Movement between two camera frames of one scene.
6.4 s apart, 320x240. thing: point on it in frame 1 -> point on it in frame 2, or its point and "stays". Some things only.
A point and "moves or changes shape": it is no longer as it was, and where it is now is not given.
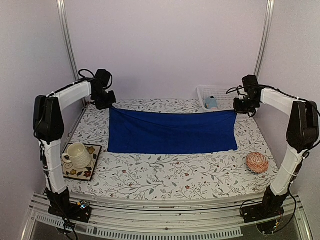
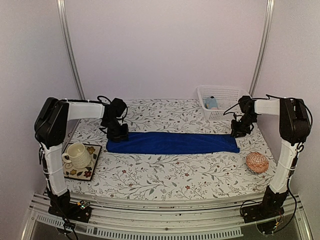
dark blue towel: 144,131 moves or changes shape
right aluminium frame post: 270,9 stays
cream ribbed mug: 77,154 stays
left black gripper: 113,99 -> 124,135
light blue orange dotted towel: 211,103 stays
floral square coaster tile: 86,173 stays
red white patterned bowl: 257,163 stays
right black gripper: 239,109 -> 237,131
